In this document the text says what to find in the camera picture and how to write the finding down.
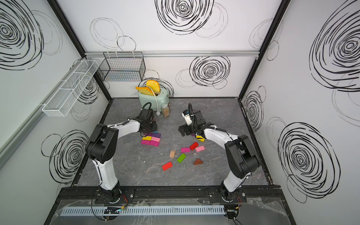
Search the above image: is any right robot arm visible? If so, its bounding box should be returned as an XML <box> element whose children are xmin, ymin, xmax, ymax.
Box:
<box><xmin>179</xmin><ymin>110</ymin><xmax>261</xmax><ymax>202</ymax></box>

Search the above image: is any white wire shelf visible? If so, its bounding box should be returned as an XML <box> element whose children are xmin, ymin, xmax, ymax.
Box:
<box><xmin>42</xmin><ymin>60</ymin><xmax>99</xmax><ymax>117</ymax></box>

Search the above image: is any yellow toast slice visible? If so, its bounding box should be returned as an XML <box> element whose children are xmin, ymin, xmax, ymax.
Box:
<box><xmin>136</xmin><ymin>86</ymin><xmax>156</xmax><ymax>96</ymax></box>
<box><xmin>146</xmin><ymin>80</ymin><xmax>161</xmax><ymax>94</ymax></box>

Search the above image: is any brown triangle block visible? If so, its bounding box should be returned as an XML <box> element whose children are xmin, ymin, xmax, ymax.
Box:
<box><xmin>193</xmin><ymin>158</ymin><xmax>203</xmax><ymax>165</ymax></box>

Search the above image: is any tan wooden block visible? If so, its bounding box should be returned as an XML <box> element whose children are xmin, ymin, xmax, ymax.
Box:
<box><xmin>169</xmin><ymin>150</ymin><xmax>176</xmax><ymax>158</ymax></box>

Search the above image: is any light pink block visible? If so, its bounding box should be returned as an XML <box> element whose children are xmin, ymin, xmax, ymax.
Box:
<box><xmin>195</xmin><ymin>146</ymin><xmax>205</xmax><ymax>152</ymax></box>
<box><xmin>151</xmin><ymin>137</ymin><xmax>160</xmax><ymax>142</ymax></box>

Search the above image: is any white toaster cable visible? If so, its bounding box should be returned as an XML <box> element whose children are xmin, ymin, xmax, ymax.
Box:
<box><xmin>147</xmin><ymin>85</ymin><xmax>161</xmax><ymax>116</ymax></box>

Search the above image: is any mint green toaster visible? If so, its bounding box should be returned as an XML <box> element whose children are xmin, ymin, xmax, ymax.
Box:
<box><xmin>138</xmin><ymin>88</ymin><xmax>169</xmax><ymax>112</ymax></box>

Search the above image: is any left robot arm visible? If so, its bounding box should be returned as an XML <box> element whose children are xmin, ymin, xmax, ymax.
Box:
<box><xmin>85</xmin><ymin>108</ymin><xmax>157</xmax><ymax>203</ymax></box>

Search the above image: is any red block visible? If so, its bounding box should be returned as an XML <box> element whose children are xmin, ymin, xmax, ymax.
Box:
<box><xmin>189</xmin><ymin>142</ymin><xmax>199</xmax><ymax>150</ymax></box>
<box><xmin>162</xmin><ymin>162</ymin><xmax>173</xmax><ymax>171</ymax></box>

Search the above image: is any purple block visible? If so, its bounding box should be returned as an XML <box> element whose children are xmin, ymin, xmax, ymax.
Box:
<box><xmin>151</xmin><ymin>133</ymin><xmax>161</xmax><ymax>138</ymax></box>

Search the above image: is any magenta block bottom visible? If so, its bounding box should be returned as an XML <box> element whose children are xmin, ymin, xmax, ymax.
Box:
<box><xmin>181</xmin><ymin>148</ymin><xmax>191</xmax><ymax>153</ymax></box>

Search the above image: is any green block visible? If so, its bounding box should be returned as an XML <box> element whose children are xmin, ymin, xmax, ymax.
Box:
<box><xmin>177</xmin><ymin>153</ymin><xmax>187</xmax><ymax>163</ymax></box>

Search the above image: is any beige spice jar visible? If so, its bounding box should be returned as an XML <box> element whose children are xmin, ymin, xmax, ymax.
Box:
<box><xmin>162</xmin><ymin>104</ymin><xmax>170</xmax><ymax>118</ymax></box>

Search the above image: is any yellow toast slice back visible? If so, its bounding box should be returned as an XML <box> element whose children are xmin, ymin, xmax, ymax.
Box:
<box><xmin>146</xmin><ymin>80</ymin><xmax>161</xmax><ymax>94</ymax></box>

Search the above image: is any black wire basket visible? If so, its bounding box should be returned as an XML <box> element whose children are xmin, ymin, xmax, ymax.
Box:
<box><xmin>98</xmin><ymin>52</ymin><xmax>146</xmax><ymax>82</ymax></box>

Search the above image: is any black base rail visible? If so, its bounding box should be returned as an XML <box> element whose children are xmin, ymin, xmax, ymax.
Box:
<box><xmin>56</xmin><ymin>185</ymin><xmax>283</xmax><ymax>204</ymax></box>

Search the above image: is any magenta block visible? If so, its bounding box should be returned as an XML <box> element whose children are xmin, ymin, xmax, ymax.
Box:
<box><xmin>141</xmin><ymin>140</ymin><xmax>151</xmax><ymax>145</ymax></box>
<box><xmin>181</xmin><ymin>148</ymin><xmax>191</xmax><ymax>153</ymax></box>
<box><xmin>150</xmin><ymin>141</ymin><xmax>159</xmax><ymax>147</ymax></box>

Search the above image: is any yellow toast slice front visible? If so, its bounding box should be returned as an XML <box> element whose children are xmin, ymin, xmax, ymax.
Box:
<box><xmin>136</xmin><ymin>86</ymin><xmax>156</xmax><ymax>96</ymax></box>

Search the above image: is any yellow block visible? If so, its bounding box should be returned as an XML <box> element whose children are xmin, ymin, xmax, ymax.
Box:
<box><xmin>196</xmin><ymin>136</ymin><xmax>205</xmax><ymax>142</ymax></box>
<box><xmin>142</xmin><ymin>136</ymin><xmax>152</xmax><ymax>141</ymax></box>

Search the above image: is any grey slotted cable duct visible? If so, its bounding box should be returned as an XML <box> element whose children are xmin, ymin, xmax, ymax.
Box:
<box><xmin>60</xmin><ymin>205</ymin><xmax>225</xmax><ymax>217</ymax></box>

